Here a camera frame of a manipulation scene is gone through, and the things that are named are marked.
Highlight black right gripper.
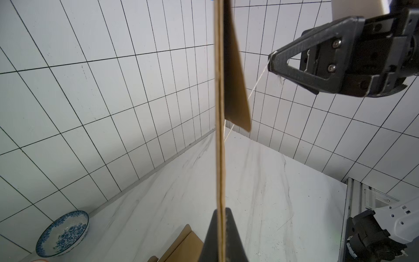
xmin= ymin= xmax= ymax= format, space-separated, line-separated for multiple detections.
xmin=267 ymin=1 xmax=419 ymax=98

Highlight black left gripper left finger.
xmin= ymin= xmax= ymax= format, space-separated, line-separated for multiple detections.
xmin=198 ymin=210 xmax=218 ymax=262

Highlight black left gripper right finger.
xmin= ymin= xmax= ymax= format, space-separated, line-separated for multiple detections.
xmin=226 ymin=207 xmax=248 ymax=262

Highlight brown kraft file bags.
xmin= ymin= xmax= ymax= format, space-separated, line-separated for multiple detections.
xmin=214 ymin=1 xmax=251 ymax=262

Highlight blue white patterned bowl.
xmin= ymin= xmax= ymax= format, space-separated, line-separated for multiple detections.
xmin=36 ymin=210 xmax=89 ymax=258

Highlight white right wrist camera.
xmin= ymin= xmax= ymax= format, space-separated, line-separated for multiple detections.
xmin=331 ymin=0 xmax=392 ymax=20

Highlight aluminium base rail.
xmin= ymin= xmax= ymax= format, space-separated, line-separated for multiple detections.
xmin=338 ymin=178 xmax=399 ymax=262

